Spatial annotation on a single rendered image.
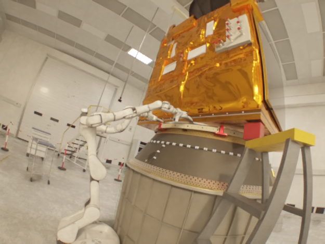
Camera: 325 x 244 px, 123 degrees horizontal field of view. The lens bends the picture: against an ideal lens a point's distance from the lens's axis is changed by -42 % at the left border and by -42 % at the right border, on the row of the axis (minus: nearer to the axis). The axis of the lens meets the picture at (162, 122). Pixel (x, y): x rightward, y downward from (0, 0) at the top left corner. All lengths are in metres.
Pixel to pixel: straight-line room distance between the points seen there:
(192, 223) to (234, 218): 0.34
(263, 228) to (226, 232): 0.85
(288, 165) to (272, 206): 0.15
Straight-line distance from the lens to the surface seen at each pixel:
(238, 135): 1.52
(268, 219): 0.57
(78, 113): 8.70
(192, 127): 1.50
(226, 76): 1.51
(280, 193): 0.58
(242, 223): 1.44
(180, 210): 1.29
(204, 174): 1.27
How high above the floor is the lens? 1.34
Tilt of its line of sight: 13 degrees up
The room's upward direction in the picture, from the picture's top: 14 degrees clockwise
